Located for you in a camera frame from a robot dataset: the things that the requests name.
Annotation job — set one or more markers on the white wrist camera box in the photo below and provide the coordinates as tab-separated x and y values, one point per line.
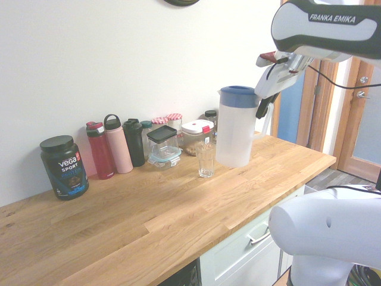
265	61

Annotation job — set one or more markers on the wooden glass panel door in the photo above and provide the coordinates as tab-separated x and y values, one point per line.
366	134

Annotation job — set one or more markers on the black lid square container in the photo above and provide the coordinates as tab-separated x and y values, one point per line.
162	134

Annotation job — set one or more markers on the black shaker bottle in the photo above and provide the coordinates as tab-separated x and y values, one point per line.
135	146

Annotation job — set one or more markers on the white lid cereal container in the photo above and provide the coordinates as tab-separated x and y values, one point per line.
193	128

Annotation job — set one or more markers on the red water bottle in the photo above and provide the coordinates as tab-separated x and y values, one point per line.
102	155

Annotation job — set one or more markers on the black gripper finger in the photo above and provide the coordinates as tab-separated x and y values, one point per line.
262	109
274	98

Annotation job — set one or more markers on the wooden door frame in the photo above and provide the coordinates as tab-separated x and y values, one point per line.
318	119

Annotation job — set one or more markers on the white cabinet drawer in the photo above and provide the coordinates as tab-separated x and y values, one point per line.
238	262

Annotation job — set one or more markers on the black round wall clock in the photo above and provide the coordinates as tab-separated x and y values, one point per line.
181	1

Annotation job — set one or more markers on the black dishwasher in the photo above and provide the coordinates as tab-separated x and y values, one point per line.
184	277

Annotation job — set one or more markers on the clear faceted drinking glass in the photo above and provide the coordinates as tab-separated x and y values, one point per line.
206	164

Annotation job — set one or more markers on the pink water bottle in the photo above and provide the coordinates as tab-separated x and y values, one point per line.
119	149

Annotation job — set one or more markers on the translucent pitcher with blue lid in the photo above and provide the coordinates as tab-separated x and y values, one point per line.
235	134

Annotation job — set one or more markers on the black protein powder tub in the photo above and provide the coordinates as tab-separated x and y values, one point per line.
64	169

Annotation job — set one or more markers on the silver door deadbolt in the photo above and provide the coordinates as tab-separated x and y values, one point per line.
364	80

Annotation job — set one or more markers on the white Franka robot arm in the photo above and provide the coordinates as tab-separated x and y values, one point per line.
321	29

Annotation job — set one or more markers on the black lid glass jar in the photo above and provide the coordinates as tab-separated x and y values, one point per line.
210	114

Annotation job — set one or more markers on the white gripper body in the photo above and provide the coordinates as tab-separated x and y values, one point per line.
275	80

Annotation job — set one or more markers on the teal lid glass container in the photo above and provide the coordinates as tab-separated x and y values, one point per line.
166	160

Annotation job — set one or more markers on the green lid glass jar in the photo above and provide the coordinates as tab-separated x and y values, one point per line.
146	131

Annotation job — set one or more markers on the red checkered lid jar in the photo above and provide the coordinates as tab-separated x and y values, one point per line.
159	120
174	116

